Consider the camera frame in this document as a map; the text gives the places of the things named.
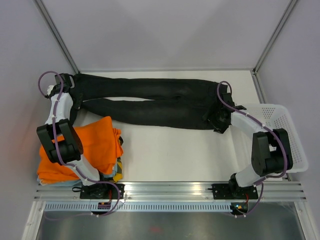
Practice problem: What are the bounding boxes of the black trousers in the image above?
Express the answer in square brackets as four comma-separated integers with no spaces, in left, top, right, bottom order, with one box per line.
[74,73,227,130]

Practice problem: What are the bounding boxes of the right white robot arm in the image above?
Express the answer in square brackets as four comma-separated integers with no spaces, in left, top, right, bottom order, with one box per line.
[204,93,294,198]

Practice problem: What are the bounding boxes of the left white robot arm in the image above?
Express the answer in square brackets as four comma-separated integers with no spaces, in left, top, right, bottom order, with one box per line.
[36,71,109,199]

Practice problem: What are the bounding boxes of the white perforated plastic basket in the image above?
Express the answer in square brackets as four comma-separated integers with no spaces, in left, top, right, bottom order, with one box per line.
[245,103,309,173]

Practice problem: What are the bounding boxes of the orange folded garment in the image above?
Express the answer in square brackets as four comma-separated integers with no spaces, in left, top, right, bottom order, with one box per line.
[37,116,122,182]

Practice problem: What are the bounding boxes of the light blue folded garment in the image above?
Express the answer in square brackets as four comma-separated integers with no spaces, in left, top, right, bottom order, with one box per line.
[37,172,123,187]

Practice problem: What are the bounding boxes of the yellow black patterned garment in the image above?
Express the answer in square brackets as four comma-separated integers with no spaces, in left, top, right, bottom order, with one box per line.
[111,135,124,183]

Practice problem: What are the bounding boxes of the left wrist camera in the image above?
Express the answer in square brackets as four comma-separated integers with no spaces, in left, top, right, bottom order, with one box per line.
[45,85,56,99]

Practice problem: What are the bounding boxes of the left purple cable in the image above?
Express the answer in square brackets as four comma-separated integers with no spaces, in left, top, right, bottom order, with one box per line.
[37,71,122,221]

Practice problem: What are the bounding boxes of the purple cable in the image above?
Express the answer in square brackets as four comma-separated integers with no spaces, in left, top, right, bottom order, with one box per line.
[216,80,291,218]
[37,71,122,221]

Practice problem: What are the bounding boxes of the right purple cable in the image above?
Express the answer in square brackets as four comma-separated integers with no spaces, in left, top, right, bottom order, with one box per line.
[216,80,291,218]

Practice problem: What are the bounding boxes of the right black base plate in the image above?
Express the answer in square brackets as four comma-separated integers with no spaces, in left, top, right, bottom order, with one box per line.
[211,183,259,200]

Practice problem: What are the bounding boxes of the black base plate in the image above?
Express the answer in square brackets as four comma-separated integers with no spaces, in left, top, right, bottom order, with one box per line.
[211,183,259,200]
[79,183,125,200]

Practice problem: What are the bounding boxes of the left aluminium frame post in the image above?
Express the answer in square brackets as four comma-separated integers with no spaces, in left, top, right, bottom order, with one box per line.
[33,0,81,74]

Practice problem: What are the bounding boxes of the aluminium frame post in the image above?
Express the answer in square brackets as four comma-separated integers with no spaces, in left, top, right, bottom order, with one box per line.
[252,0,300,75]
[33,0,81,74]

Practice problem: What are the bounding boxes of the aluminium rail beam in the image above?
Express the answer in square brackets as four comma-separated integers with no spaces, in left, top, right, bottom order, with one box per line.
[33,181,307,203]

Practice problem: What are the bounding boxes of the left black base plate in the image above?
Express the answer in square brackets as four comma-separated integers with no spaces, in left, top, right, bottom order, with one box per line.
[79,183,125,200]

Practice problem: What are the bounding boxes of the white slotted cable duct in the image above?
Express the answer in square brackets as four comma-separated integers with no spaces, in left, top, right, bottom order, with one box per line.
[44,201,232,213]

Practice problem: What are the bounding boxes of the right aluminium frame post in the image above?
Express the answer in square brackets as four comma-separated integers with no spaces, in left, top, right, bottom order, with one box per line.
[252,0,300,75]

